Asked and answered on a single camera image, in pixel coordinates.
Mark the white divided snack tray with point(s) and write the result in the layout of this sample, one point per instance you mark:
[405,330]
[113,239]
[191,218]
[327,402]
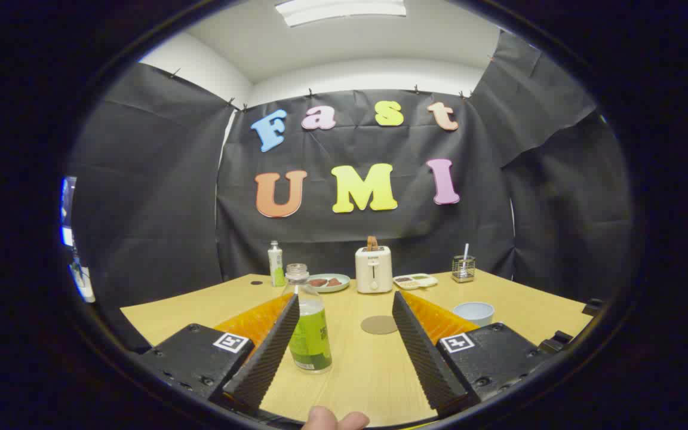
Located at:
[415,281]

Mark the clear juice bottle green label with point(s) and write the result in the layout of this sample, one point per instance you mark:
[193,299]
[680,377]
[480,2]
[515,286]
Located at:
[313,340]

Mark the small white green bottle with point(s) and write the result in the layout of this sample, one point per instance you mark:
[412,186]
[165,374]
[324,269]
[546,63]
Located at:
[276,266]

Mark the round brown coaster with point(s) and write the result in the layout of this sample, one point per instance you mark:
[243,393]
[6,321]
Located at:
[379,325]

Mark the ceiling light panel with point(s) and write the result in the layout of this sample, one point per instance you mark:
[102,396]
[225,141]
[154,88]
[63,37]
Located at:
[344,11]

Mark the wooden table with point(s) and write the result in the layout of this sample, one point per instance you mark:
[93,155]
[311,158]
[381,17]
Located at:
[356,382]

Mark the white straw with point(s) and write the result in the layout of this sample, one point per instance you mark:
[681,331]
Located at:
[466,251]

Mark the black table clamp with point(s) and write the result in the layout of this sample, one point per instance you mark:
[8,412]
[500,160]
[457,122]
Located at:
[593,307]
[556,342]

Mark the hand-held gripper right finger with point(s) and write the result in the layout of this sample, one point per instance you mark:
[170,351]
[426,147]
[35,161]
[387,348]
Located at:
[424,358]

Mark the white toaster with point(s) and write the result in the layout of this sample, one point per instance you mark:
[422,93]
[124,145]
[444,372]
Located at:
[374,272]

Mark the brown toast slice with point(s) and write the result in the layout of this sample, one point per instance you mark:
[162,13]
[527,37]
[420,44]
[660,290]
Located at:
[372,242]

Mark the pale green plate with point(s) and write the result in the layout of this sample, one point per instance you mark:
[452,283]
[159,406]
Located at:
[344,280]

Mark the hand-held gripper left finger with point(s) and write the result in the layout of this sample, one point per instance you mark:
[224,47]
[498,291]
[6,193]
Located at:
[263,358]

